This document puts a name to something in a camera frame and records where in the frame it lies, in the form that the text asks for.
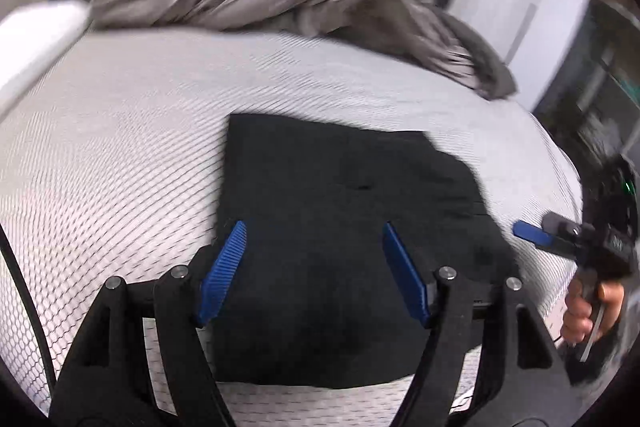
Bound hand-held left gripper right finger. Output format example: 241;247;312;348
382;222;596;427

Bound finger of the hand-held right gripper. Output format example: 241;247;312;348
512;212;583;259

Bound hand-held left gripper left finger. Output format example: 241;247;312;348
48;220;248;427

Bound black pants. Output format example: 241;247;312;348
202;113;523;390

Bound person's right hand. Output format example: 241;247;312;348
560;281;627;349

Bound dark shelf unit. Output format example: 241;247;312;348
532;0;640;188

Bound white mesh mattress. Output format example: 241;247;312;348
0;27;586;427

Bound white curved panel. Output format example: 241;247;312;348
445;0;601;112

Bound white pillow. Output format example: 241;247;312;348
0;0;93;120

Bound black cable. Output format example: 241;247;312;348
0;224;58;390

